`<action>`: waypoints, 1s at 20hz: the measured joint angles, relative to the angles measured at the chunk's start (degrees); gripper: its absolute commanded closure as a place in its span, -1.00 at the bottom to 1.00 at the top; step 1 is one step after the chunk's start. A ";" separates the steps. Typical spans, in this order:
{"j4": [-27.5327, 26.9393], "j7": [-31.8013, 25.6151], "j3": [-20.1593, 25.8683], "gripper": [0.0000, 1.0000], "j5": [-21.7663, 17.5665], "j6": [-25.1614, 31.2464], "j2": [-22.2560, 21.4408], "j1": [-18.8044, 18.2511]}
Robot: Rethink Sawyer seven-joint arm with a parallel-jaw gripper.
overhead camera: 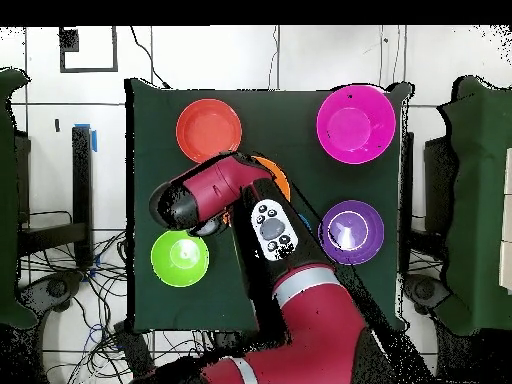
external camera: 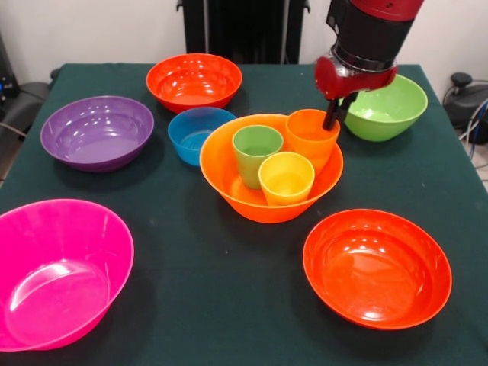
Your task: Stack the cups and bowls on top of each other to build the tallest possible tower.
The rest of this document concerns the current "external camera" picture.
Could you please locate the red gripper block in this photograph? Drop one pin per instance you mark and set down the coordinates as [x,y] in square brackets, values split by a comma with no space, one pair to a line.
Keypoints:
[350,84]

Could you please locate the orange plastic cup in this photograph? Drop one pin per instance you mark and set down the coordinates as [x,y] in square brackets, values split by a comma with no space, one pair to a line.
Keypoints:
[309,145]

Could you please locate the yellow plastic cup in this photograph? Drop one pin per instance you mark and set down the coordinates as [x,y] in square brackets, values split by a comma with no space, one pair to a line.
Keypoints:
[286,190]

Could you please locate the green plastic cup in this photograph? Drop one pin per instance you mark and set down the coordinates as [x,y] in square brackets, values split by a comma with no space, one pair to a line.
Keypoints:
[249,167]

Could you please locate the orange plastic bowl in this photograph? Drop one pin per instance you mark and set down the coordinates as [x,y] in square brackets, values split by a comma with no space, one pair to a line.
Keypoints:
[221,152]

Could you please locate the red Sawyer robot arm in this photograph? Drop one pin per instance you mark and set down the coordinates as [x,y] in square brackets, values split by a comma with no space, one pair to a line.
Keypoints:
[373,34]

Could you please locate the black computer tower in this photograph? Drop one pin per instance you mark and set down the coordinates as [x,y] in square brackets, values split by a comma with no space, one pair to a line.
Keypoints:
[5,65]

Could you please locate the green plastic bowl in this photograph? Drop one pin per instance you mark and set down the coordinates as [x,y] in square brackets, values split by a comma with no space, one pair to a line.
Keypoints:
[389,114]

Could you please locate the dark green table cloth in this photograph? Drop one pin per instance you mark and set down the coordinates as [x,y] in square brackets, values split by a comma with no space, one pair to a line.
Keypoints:
[381,183]

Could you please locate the red plastic bowl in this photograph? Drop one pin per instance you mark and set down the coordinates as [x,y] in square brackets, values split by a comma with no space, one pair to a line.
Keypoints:
[373,274]
[194,87]

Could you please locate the blue plastic bowl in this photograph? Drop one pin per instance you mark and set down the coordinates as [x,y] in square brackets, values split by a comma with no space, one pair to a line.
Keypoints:
[187,133]

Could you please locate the purple plastic bowl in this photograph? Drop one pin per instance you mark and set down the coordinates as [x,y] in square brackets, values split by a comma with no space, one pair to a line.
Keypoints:
[95,129]

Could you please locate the pink plastic bowl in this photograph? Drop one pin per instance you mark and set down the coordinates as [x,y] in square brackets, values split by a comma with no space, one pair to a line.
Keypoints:
[57,259]

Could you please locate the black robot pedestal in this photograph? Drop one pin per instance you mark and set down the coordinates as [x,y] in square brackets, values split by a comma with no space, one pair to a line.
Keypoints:
[236,30]

